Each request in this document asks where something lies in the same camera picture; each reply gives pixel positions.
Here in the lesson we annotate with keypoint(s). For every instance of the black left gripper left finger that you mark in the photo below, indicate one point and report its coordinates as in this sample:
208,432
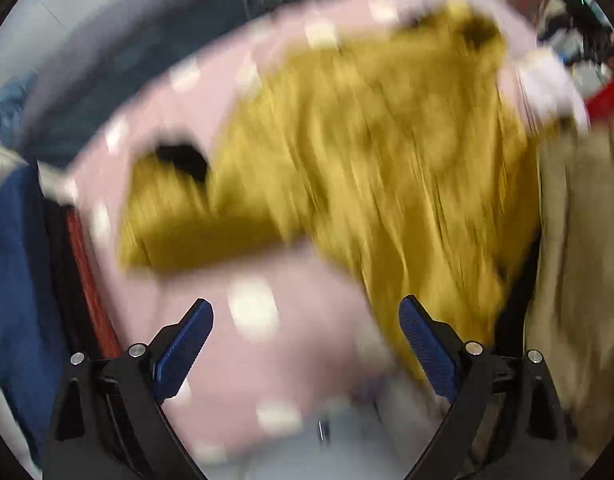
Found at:
108,420

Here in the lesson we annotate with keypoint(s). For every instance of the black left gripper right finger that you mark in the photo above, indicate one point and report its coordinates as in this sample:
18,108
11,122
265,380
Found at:
504,419

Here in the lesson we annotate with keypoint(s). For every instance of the gold satin jacket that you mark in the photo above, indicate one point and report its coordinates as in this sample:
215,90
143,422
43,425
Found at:
394,153

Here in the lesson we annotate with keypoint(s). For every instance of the dark red patterned garment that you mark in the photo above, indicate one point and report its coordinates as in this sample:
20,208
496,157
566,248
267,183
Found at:
85,323

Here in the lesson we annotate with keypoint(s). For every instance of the beige fuzzy garment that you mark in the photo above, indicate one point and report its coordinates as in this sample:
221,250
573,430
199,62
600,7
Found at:
571,318

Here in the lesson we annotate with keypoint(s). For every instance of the navy blue garment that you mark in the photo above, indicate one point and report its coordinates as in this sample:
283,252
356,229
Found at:
33,349

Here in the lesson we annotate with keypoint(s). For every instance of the pink polka dot bedsheet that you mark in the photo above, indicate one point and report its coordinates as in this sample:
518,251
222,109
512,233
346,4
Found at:
294,335

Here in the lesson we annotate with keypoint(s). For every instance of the blue denim garment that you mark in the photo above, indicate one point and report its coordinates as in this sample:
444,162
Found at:
13,96

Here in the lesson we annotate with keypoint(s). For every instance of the red cloth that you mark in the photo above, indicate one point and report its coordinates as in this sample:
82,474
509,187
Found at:
600,106

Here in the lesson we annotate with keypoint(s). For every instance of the grey dark bedding pile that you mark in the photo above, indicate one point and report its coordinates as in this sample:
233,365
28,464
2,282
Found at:
109,59

